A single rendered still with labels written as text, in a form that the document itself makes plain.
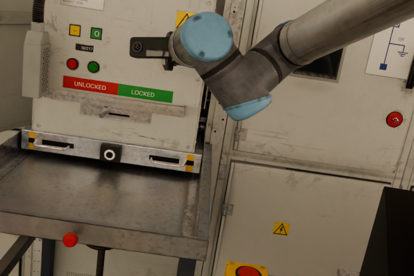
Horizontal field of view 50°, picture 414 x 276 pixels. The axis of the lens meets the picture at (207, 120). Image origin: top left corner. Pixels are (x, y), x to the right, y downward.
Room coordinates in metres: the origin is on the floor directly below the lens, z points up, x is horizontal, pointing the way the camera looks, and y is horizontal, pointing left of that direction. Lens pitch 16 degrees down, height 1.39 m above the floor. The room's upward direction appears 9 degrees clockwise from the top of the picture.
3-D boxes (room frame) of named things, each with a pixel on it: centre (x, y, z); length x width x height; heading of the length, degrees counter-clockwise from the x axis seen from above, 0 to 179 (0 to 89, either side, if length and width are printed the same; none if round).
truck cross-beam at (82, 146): (1.27, 0.27, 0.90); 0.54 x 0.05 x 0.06; 91
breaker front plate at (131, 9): (1.25, 0.27, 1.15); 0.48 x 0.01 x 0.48; 91
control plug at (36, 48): (1.18, 0.48, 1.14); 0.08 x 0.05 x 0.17; 1
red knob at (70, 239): (0.88, 0.26, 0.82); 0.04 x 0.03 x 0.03; 1
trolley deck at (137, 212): (1.24, 0.27, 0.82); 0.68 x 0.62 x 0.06; 1
